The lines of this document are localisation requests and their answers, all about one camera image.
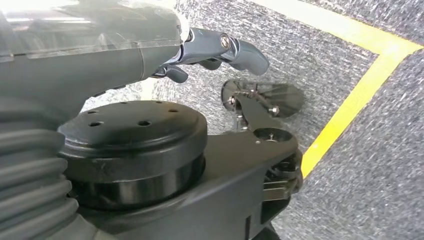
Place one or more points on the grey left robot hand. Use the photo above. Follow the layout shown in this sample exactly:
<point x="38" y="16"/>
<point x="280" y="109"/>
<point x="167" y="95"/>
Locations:
<point x="82" y="63"/>

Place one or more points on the yellow floor tape rectangle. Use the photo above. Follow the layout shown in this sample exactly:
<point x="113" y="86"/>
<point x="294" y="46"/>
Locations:
<point x="364" y="89"/>

